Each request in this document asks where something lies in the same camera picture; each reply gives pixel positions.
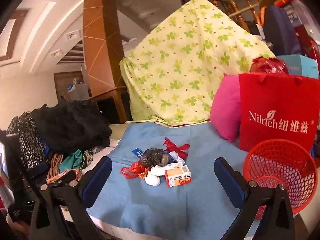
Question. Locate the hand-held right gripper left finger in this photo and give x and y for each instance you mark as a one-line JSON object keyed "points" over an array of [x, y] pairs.
{"points": [[100, 180]]}

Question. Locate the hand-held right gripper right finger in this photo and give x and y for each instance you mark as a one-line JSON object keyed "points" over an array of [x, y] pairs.
{"points": [[228, 180]]}

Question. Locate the small red plastic bag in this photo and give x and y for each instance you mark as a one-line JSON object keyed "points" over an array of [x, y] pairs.
{"points": [[131, 170]]}

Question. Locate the orange packet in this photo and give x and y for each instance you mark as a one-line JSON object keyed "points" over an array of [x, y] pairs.
{"points": [[145, 173]]}

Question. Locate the blue label packet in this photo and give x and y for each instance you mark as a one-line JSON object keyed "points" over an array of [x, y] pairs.
{"points": [[137, 153]]}

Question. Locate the orange white medicine box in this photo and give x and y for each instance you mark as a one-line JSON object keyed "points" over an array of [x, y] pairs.
{"points": [[178, 177]]}

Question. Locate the white tissue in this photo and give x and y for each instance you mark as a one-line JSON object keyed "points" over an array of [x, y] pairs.
{"points": [[153, 180]]}

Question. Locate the blue face mask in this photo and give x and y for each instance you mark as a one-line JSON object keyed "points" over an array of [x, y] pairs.
{"points": [[178, 158]]}

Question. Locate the dark plastic bag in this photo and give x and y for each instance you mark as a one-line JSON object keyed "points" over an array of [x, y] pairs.
{"points": [[152, 158]]}

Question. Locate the white tube box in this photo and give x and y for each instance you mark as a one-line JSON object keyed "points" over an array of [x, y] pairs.
{"points": [[165, 168]]}

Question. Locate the red ribbon cloth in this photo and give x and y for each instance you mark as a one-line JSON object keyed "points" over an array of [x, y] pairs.
{"points": [[172, 145]]}

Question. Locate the red mesh basket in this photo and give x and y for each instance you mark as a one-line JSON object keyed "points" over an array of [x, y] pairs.
{"points": [[301, 195]]}

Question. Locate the teal cloth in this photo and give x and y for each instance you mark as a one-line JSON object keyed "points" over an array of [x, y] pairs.
{"points": [[72, 160]]}

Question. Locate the striped orange pink cloth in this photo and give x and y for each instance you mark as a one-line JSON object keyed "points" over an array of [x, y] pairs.
{"points": [[56, 167]]}

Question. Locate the black white spotted cloth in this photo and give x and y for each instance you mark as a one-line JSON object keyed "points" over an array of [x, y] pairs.
{"points": [[28, 145]]}

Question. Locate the light blue towel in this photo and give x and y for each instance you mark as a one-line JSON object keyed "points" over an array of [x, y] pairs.
{"points": [[150, 205]]}

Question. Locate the black fuzzy cloth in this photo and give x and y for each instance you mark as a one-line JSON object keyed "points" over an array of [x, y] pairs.
{"points": [[70, 127]]}

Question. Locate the pink pillow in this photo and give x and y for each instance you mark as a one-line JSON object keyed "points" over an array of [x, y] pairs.
{"points": [[225, 110]]}

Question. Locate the red paper bag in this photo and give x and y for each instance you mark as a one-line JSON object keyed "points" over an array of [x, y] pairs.
{"points": [[275, 97]]}

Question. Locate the brown wooden door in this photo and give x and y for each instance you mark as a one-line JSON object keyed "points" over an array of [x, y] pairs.
{"points": [[62, 85]]}

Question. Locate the large red plastic bag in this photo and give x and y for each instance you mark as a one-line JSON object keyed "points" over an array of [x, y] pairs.
{"points": [[268, 66]]}

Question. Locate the clover print blanket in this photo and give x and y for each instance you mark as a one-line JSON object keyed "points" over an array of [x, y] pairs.
{"points": [[175, 67]]}

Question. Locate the light blue cardboard box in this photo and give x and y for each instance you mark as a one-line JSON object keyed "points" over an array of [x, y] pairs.
{"points": [[300, 66]]}

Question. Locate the wooden column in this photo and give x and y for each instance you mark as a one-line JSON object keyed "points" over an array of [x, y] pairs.
{"points": [[97, 42]]}

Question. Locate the clear plastic storage box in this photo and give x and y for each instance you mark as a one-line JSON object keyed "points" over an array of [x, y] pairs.
{"points": [[305, 12]]}

